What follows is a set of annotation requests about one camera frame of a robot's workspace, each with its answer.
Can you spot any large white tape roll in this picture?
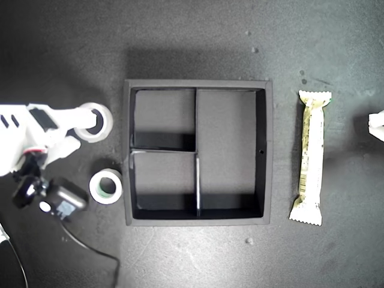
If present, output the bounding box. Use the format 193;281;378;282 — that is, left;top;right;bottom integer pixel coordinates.
73;101;115;143

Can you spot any white tape roll green core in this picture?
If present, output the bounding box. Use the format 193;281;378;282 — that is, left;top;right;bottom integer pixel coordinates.
89;168;124;205

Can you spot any cream wrapped snack bar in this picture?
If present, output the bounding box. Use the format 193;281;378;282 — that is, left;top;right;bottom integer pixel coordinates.
288;89;332;227

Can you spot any black tray with wells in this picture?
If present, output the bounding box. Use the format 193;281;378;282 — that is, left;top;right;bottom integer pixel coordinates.
123;79;274;227

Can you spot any red black wire bundle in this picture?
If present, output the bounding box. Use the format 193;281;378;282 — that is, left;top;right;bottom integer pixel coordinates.
19;146;49;181

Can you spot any small black camera box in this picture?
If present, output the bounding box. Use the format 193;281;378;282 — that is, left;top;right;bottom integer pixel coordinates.
11;176;89;223

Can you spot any thin black cable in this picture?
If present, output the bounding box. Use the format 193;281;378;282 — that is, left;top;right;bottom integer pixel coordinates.
0;239;29;288

